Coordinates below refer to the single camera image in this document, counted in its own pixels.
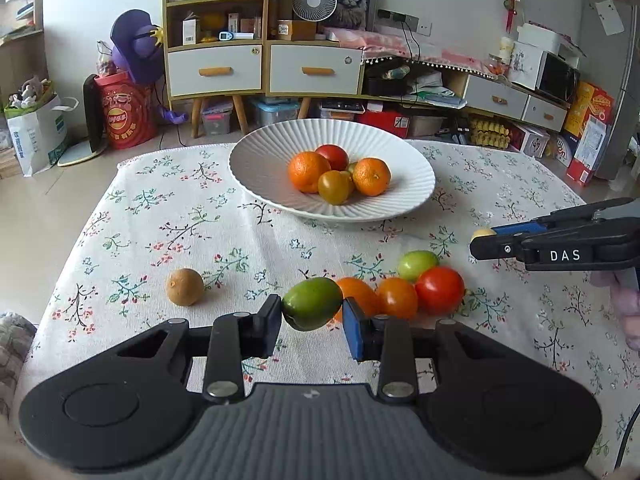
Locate pink cloth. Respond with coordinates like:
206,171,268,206
324,27,495,78

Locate grey cushion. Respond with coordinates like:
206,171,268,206
0,311,37,418

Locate clear storage box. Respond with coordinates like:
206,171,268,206
252,99,299,127

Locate orange cherry tomato upper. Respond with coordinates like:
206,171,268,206
336,278,382,316

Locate wooden bookshelf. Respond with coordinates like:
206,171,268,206
1,0,48,98

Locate orange cherry tomato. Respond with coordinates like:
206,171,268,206
336,278,382,316
376,278,419,320

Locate large orange mandarin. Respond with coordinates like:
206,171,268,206
288,151,331,194

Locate white paper bag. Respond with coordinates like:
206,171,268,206
8,94,79,177

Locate white ribbed plate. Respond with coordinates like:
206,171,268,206
229,119,436,222

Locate yellow-orange cherry tomato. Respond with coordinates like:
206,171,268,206
318,170,355,205

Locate round red tomato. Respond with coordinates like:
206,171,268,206
316,144,349,171

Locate red tomato with stem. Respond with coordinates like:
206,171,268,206
414,266,465,315

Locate right hand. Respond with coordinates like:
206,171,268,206
590,271,640,351

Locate white drawer cabinet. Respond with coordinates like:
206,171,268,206
162,0,363,138

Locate red round bucket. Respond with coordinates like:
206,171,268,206
96,72,157,150

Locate tan longan far left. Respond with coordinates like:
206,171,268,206
165,268,205,307

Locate low wooden bench cabinet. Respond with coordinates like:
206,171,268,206
361,56,567,132

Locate small white desk fan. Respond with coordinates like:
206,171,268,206
292,0,337,23

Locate small tan longan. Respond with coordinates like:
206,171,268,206
472,228,496,240

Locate purple plush toy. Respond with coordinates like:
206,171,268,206
111,9,165,86

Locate green jujube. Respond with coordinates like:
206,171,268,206
282,278,343,332
397,250,439,283

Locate orange cherry tomato lower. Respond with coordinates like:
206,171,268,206
376,278,419,320

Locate red box under bench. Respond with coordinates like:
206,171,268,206
356,110,410,139

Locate floral tablecloth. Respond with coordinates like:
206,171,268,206
17,141,639,476

